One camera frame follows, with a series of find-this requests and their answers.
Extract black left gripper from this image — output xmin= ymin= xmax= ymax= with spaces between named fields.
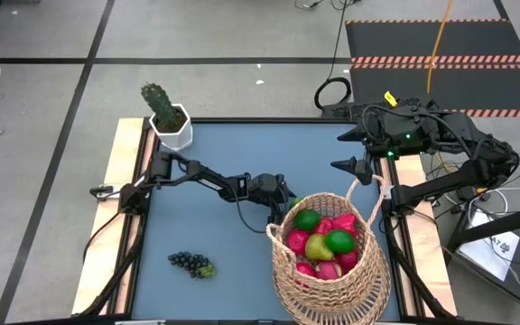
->
xmin=246 ymin=172 xmax=299 ymax=227

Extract wooden side board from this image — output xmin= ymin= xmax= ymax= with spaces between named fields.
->
xmin=385 ymin=155 xmax=459 ymax=317
xmin=70 ymin=117 xmax=157 ymax=316

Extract black coiled cable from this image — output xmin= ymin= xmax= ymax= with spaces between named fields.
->
xmin=313 ymin=0 xmax=354 ymax=112

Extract white hexagonal plant pot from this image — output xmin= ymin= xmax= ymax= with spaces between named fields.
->
xmin=149 ymin=102 xmax=194 ymax=153

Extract woven straw basket with handles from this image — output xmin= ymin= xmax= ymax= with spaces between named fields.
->
xmin=262 ymin=173 xmax=392 ymax=312

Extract black left wrist camera cable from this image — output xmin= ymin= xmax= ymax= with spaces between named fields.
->
xmin=234 ymin=197 xmax=273 ymax=236

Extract yellow-green pear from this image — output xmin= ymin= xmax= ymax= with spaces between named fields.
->
xmin=303 ymin=233 xmax=336 ymax=263

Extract red bell pepper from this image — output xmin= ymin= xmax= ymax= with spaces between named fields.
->
xmin=332 ymin=211 xmax=359 ymax=237

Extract black hazard-striped floor mat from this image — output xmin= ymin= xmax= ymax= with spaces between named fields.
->
xmin=344 ymin=18 xmax=520 ymax=119

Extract dark grape bunch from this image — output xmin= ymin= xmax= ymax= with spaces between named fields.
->
xmin=167 ymin=251 xmax=218 ymax=280

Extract red round fruit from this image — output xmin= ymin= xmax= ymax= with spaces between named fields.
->
xmin=285 ymin=228 xmax=310 ymax=255

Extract yellow cable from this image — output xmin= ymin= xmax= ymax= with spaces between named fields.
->
xmin=425 ymin=0 xmax=454 ymax=94

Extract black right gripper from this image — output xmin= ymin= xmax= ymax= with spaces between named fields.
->
xmin=330 ymin=104 xmax=426 ymax=187

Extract black stand beam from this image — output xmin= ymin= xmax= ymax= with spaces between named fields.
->
xmin=447 ymin=202 xmax=520 ymax=254

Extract white paper sheet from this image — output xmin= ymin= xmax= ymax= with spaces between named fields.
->
xmin=458 ymin=209 xmax=520 ymax=283

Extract glossy red apple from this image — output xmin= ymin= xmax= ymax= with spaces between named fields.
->
xmin=294 ymin=262 xmax=317 ymax=279

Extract tangled black cables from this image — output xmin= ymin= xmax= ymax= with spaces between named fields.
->
xmin=293 ymin=0 xmax=363 ymax=13

